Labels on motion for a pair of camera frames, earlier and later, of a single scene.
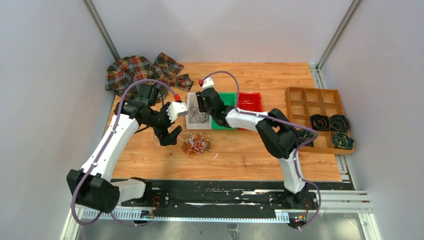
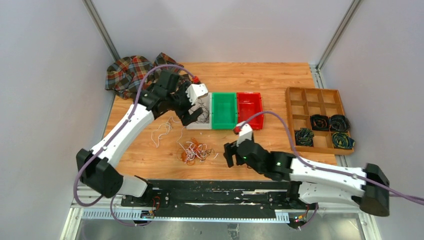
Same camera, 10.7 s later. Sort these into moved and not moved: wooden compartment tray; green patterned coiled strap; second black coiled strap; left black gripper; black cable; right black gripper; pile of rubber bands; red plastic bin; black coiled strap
Moved: left black gripper; pile of rubber bands; right black gripper
Not moved: red plastic bin; second black coiled strap; wooden compartment tray; black coiled strap; black cable; green patterned coiled strap
